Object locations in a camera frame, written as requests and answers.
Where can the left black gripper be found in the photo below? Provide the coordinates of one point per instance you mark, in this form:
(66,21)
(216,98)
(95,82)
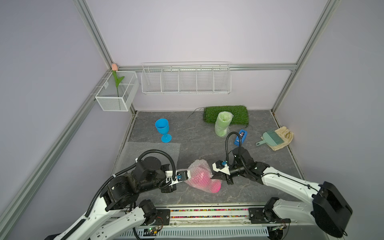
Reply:
(168,188)

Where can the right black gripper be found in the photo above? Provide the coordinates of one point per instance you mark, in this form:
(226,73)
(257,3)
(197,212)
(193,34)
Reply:
(221,177)

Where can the blue tape dispenser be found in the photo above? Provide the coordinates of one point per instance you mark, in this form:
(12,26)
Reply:
(243,134)

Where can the pink plastic wine glass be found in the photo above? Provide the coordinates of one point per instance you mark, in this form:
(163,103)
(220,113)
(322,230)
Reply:
(202,180)

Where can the green plastic wine glass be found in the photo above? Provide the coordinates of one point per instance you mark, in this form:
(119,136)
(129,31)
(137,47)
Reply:
(223,123)

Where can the blue plastic wine glass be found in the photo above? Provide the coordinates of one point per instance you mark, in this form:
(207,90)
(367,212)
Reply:
(162,126)

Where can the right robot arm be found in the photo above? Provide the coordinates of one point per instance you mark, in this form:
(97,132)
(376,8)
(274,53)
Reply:
(319,204)

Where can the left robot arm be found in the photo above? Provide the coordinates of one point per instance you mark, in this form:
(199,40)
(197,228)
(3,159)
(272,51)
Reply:
(113,209)

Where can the green dustpan brush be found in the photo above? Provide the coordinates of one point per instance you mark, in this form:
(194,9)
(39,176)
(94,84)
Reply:
(270,138)

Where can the artificial grass mat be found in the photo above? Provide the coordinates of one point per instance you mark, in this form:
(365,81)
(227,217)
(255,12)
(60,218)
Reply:
(240,114)

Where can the artificial tulip flower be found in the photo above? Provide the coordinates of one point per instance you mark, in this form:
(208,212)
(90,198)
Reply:
(117,79)

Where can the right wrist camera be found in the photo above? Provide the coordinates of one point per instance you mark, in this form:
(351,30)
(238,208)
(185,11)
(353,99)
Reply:
(221,167)

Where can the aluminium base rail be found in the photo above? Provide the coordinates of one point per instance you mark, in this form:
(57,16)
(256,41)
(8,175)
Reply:
(205,223)

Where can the white mesh wall basket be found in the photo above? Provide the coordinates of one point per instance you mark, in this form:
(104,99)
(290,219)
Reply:
(107,94)

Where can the white wire wall rack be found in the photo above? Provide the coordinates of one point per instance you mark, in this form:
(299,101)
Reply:
(175,78)

